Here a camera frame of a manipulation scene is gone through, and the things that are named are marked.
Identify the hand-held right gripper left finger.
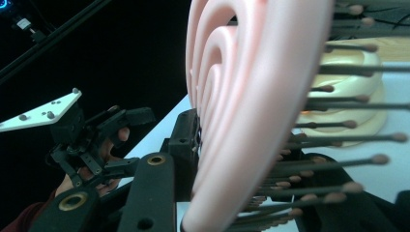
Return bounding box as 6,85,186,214
160,108,203,203

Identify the blue lit device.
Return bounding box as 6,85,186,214
0,0,15,15

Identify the cream ribbed holder cup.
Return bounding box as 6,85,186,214
298,47,390,148

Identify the black tripod stand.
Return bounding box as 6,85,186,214
0,0,112,85

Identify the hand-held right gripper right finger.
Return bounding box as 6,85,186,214
289,152,393,232

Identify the pink hairbrush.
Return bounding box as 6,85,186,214
179,0,410,232

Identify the white cable plug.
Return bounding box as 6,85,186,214
15,17,46,44

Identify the black floor cable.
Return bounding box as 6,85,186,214
361,4,410,32

